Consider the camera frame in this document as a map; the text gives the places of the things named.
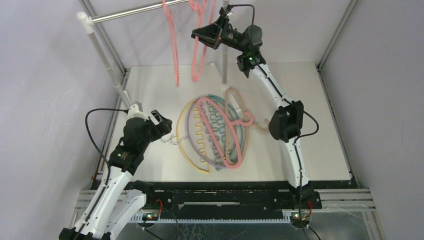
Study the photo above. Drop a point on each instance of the circuit board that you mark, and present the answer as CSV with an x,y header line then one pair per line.
x,y
150,217
297,218

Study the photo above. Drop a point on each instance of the silver clothes rack rail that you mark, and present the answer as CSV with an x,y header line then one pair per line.
x,y
135,10

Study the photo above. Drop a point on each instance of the right circuit board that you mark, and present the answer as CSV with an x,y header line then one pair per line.
x,y
297,218

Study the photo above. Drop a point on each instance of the right rack foot white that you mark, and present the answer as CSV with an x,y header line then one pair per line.
x,y
220,78

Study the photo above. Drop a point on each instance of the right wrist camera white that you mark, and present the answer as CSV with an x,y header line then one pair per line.
x,y
226,11

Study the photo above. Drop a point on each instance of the blue wire hanger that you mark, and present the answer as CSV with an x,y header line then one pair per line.
x,y
218,126

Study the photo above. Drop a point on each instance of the aluminium frame post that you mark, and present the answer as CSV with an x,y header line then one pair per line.
x,y
104,38
337,33

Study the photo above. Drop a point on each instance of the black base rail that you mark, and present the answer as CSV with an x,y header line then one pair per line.
x,y
245,201

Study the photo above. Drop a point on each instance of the left aluminium frame post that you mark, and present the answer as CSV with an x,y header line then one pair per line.
x,y
104,38

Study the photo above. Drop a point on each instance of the yellow wire hanger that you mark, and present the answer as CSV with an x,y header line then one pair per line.
x,y
176,139

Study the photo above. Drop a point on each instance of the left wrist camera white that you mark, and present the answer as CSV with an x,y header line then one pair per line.
x,y
136,111

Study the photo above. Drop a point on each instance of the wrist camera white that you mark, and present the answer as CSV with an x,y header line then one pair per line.
x,y
136,111
226,11

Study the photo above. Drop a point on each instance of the green wire hanger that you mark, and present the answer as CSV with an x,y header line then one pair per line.
x,y
227,136

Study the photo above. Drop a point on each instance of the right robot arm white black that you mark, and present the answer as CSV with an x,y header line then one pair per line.
x,y
287,120

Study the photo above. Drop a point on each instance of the left circuit board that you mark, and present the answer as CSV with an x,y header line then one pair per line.
x,y
150,217

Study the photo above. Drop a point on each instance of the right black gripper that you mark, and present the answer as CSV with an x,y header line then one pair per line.
x,y
219,34

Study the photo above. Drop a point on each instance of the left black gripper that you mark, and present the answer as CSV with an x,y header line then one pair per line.
x,y
162,128

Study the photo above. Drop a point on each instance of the right aluminium frame post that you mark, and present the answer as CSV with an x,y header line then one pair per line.
x,y
337,33

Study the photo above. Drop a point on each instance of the beige plastic hanger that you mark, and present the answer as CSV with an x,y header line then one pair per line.
x,y
234,99

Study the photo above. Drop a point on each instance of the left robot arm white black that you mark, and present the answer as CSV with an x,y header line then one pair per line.
x,y
103,219

